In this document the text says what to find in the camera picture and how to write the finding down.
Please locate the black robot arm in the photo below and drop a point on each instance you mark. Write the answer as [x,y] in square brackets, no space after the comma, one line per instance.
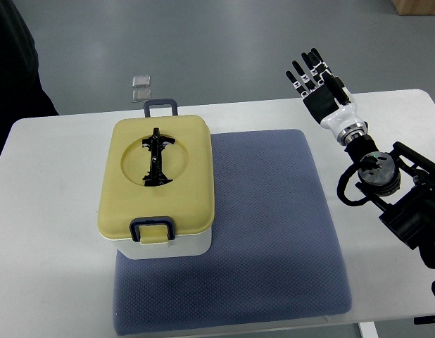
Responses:
[387,277]

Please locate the black table bracket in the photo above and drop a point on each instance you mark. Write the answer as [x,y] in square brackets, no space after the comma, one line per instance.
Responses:
[424,320]

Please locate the dark clothed person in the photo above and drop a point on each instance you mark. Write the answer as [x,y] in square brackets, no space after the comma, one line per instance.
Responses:
[21,92]

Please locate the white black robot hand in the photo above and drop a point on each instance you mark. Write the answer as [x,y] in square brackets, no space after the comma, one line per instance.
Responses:
[327,98]

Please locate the blue mesh cushion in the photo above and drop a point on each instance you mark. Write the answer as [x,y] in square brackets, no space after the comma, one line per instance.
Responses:
[274,255]

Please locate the upper clear floor plate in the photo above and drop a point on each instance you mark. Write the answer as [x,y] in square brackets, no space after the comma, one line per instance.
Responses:
[141,81]

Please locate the white storage box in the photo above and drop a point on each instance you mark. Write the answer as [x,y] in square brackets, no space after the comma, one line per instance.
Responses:
[183,245]

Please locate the yellow box lid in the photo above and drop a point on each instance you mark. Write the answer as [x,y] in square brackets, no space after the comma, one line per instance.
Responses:
[158,183]

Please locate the cardboard box corner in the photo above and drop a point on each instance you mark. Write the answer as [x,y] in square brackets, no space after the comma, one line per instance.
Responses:
[414,7]

